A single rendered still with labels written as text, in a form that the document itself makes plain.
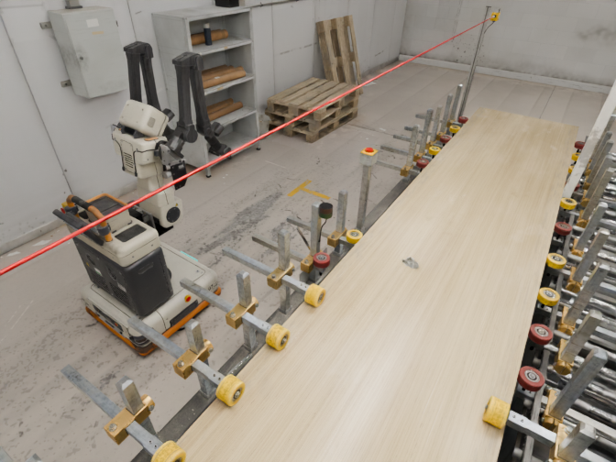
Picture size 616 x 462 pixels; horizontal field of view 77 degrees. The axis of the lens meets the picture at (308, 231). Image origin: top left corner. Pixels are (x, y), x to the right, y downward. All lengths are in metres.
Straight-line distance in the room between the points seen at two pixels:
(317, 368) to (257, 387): 0.22
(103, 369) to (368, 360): 1.78
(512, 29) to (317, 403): 8.38
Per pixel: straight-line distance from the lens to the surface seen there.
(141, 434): 1.33
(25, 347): 3.12
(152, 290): 2.45
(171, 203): 2.49
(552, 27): 9.01
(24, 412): 2.80
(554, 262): 2.16
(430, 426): 1.39
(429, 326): 1.62
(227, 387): 1.32
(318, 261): 1.79
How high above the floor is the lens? 2.09
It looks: 37 degrees down
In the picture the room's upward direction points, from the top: 1 degrees clockwise
